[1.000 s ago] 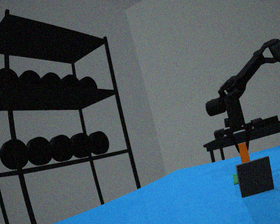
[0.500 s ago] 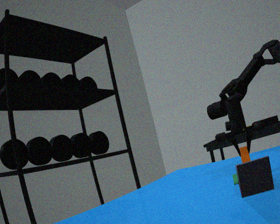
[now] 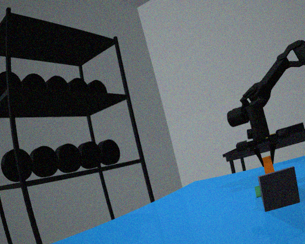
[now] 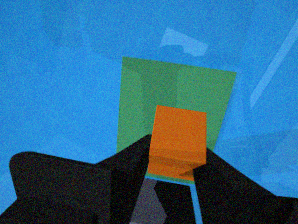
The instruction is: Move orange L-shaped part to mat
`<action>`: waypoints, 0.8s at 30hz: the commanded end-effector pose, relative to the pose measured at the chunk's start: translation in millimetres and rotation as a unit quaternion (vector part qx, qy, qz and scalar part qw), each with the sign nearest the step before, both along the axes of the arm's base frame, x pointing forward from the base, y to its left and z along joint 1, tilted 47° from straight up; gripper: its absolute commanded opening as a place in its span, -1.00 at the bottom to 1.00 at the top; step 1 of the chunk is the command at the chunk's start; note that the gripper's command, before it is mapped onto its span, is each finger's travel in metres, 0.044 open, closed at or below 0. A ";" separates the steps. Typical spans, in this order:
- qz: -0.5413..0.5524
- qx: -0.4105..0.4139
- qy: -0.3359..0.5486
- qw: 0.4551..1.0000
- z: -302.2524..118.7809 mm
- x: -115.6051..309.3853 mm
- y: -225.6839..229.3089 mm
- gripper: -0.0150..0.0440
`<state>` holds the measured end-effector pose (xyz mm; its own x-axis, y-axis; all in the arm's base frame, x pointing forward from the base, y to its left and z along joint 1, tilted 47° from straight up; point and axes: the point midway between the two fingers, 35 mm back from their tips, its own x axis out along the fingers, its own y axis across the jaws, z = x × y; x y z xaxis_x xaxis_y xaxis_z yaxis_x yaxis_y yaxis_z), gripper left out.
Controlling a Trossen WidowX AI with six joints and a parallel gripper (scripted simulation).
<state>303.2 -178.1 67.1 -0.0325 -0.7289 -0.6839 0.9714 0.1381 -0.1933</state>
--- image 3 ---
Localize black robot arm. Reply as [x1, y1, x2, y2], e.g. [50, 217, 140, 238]
[227, 40, 305, 127]

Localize orange block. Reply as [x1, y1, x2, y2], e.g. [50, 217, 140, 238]
[262, 156, 275, 174]

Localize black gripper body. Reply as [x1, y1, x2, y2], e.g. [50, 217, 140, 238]
[236, 117, 290, 152]

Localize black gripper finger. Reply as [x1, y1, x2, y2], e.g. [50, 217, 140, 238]
[269, 141, 279, 164]
[250, 147, 264, 167]

